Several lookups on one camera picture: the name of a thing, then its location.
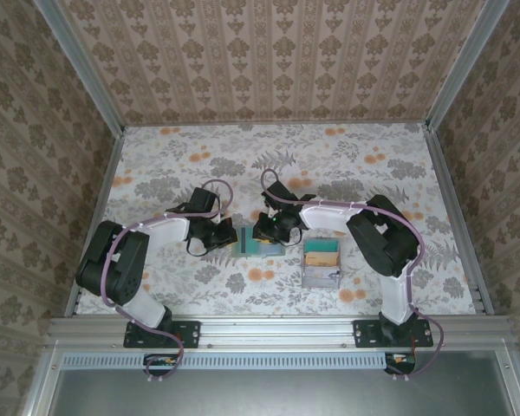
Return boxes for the grey metal panel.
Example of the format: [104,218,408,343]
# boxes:
[25,349,520,416]

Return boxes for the aluminium front rail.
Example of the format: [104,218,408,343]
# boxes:
[46,315,517,353]

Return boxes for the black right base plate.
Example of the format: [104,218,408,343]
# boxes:
[353,319,435,349]

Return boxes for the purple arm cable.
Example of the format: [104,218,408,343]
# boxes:
[100,178,235,385]
[259,168,444,385]

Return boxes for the white slotted cable duct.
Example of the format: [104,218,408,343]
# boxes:
[62,352,417,373]

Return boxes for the silver VIP card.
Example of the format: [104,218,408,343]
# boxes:
[303,267,341,288]

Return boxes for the aluminium frame post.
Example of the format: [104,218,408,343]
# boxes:
[33,0,127,136]
[425,0,511,132]

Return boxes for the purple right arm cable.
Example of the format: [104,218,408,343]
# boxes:
[259,168,444,385]

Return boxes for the gold card stack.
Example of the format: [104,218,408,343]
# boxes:
[304,251,341,268]

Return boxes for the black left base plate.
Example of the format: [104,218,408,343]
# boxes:
[123,319,201,349]

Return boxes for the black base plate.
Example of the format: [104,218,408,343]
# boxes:
[353,319,435,349]
[123,319,201,349]

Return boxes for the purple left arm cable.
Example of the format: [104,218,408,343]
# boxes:
[100,178,235,385]

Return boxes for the clear acrylic card box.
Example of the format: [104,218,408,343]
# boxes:
[300,237,343,289]

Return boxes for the teal card stack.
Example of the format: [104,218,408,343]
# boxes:
[304,237,341,254]

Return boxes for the aluminium side rail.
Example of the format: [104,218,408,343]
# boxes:
[63,127,126,317]
[427,123,496,316]

